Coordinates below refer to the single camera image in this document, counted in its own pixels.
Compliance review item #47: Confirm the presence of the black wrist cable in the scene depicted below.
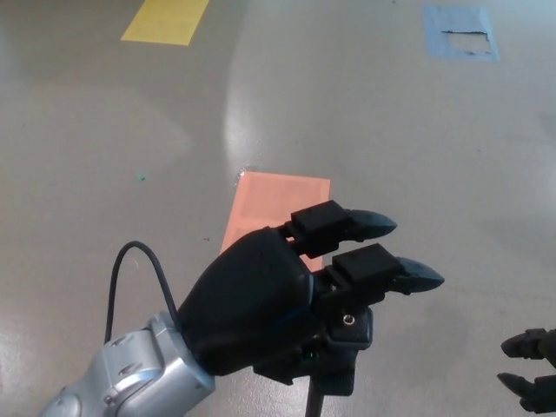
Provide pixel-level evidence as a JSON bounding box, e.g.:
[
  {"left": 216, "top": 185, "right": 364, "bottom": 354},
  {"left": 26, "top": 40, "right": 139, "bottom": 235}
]
[{"left": 105, "top": 241, "right": 181, "bottom": 344}]

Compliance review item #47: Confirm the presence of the orange floor marker rectangle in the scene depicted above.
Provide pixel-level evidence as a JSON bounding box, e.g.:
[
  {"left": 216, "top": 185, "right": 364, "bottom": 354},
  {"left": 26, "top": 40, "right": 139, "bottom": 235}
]
[{"left": 220, "top": 170, "right": 332, "bottom": 275}]

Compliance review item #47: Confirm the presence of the torn blue floor marker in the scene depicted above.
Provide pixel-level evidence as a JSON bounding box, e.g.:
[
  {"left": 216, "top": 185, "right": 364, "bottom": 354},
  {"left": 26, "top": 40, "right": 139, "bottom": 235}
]
[{"left": 423, "top": 4, "right": 500, "bottom": 63}]

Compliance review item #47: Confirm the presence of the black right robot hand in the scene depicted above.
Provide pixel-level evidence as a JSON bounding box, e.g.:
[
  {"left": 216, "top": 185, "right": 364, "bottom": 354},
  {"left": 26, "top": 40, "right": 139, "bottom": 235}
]
[{"left": 496, "top": 328, "right": 556, "bottom": 414}]

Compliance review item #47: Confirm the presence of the yellow floor marker rectangle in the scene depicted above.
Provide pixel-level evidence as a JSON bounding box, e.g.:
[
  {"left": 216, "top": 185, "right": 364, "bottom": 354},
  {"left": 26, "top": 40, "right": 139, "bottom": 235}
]
[{"left": 120, "top": 0, "right": 212, "bottom": 47}]

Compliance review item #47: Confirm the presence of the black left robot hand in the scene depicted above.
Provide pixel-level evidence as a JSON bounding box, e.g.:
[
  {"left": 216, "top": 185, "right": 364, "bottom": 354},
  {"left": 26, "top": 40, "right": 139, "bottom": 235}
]
[{"left": 176, "top": 200, "right": 446, "bottom": 387}]

